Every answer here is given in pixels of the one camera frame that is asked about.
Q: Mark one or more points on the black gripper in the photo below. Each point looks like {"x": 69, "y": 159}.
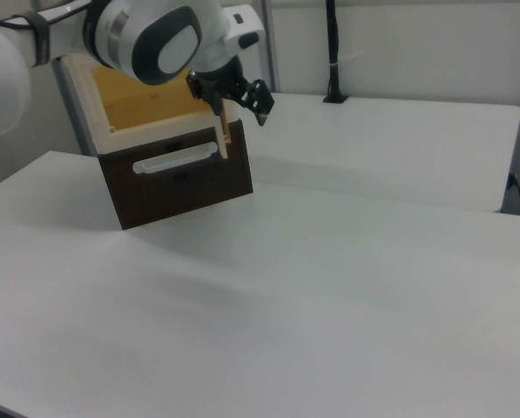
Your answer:
{"x": 222, "y": 72}

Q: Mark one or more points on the dark brown cabinet door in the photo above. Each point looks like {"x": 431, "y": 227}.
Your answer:
{"x": 185, "y": 191}

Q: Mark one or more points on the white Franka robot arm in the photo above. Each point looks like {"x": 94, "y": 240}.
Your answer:
{"x": 124, "y": 39}

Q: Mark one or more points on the grey metal frame post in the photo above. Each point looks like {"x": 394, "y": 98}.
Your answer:
{"x": 270, "y": 43}

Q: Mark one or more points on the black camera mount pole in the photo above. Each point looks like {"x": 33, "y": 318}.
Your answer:
{"x": 334, "y": 48}

